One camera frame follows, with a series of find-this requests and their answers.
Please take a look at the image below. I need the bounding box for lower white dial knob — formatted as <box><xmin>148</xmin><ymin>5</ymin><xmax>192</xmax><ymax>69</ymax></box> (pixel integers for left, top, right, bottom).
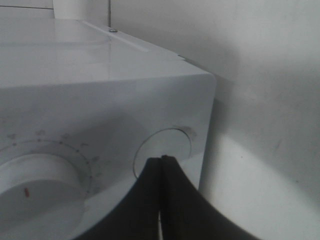
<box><xmin>0</xmin><ymin>154</ymin><xmax>85</xmax><ymax>240</ymax></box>

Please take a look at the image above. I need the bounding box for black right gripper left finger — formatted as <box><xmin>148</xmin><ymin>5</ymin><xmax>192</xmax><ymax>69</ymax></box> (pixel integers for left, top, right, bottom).
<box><xmin>78</xmin><ymin>158</ymin><xmax>162</xmax><ymax>240</ymax></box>

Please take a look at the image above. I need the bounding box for white microwave oven body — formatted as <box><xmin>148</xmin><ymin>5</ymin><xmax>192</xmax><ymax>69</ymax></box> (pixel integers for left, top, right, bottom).
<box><xmin>0</xmin><ymin>17</ymin><xmax>216</xmax><ymax>240</ymax></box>

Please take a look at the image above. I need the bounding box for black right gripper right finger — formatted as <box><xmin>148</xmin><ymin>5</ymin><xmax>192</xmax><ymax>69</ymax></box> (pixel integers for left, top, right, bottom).
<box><xmin>160</xmin><ymin>155</ymin><xmax>255</xmax><ymax>240</ymax></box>

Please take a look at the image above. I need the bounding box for round white door-release button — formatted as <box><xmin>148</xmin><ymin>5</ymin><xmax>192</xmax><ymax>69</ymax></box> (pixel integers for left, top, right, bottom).
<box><xmin>132</xmin><ymin>127</ymin><xmax>192</xmax><ymax>178</ymax></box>

